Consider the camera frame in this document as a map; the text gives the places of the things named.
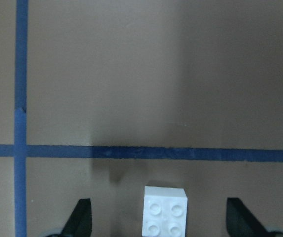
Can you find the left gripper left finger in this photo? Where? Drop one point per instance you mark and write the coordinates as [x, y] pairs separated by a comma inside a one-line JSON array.
[[79, 223]]

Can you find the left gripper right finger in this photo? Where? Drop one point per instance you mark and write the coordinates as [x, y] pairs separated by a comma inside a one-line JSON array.
[[240, 222]]

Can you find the white block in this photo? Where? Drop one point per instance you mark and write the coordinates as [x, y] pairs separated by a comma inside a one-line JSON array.
[[164, 212]]

